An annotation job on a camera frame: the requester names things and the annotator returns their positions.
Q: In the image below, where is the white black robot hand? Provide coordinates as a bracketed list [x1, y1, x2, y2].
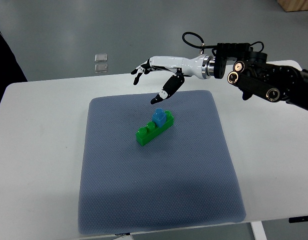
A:
[131, 54, 216, 105]

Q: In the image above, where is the blue toy block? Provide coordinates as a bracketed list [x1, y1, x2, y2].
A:
[152, 108, 167, 128]

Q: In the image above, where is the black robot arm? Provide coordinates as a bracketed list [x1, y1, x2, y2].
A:
[212, 43, 308, 111]

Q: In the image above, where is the green four-stud toy block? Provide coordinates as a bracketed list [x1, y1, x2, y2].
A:
[135, 110, 174, 146]

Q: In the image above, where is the upper metal floor plate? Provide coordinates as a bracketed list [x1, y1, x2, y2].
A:
[94, 53, 108, 63]

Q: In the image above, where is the wooden furniture corner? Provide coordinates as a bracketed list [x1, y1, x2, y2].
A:
[277, 0, 308, 12]

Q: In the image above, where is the blue-grey mesh mat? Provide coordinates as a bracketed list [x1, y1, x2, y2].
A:
[78, 90, 246, 235]

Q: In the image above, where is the white table leg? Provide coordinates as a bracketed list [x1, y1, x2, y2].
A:
[250, 221, 267, 240]

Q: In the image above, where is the black table control panel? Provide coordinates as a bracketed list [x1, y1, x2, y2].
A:
[289, 216, 308, 224]

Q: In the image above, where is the black striped clothing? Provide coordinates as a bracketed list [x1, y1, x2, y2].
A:
[0, 31, 27, 102]

